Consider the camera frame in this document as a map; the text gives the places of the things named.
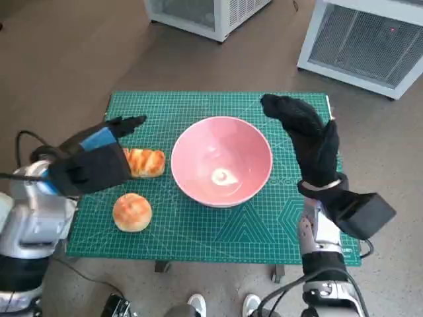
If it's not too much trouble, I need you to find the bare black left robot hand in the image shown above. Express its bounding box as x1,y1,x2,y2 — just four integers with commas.
58,115,148,156

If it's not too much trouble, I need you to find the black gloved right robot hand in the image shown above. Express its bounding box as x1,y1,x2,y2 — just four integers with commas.
260,94,341,189

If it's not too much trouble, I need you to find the round toy bread bun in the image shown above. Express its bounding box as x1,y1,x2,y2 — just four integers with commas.
112,194,153,232

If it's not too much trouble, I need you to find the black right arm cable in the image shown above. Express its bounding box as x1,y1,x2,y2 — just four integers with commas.
259,272,315,317

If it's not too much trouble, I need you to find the white shoe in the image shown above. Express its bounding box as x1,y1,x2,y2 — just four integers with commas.
186,293,208,317
243,293,262,317

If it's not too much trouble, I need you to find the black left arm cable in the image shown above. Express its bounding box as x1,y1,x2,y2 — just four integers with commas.
0,130,56,182

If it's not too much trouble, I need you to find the black metal device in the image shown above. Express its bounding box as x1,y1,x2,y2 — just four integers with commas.
100,293,132,317

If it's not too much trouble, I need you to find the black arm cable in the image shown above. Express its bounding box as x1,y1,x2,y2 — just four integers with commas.
259,272,315,317
0,130,56,182

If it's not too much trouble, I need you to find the pink bowl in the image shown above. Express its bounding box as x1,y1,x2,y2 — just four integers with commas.
171,116,274,208

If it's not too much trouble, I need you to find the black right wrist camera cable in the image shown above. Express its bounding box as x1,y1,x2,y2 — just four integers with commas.
360,239,375,258

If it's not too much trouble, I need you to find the long toy bread loaf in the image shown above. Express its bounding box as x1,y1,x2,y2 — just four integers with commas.
122,148,166,179

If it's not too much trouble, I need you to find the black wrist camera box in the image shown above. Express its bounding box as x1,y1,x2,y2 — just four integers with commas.
322,192,397,238
48,143,132,198

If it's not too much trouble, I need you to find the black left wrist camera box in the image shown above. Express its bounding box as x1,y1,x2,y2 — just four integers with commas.
48,143,132,198

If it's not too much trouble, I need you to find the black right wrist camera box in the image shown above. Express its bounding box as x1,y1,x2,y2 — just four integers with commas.
322,192,397,238

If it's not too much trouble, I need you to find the black floor cable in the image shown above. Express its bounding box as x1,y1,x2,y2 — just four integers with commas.
52,256,130,298

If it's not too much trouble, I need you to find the white mesh cabinet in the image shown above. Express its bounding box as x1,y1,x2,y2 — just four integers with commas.
143,0,274,43
297,0,423,102

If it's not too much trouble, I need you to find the green cutting mat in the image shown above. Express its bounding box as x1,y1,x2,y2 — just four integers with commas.
65,90,362,267

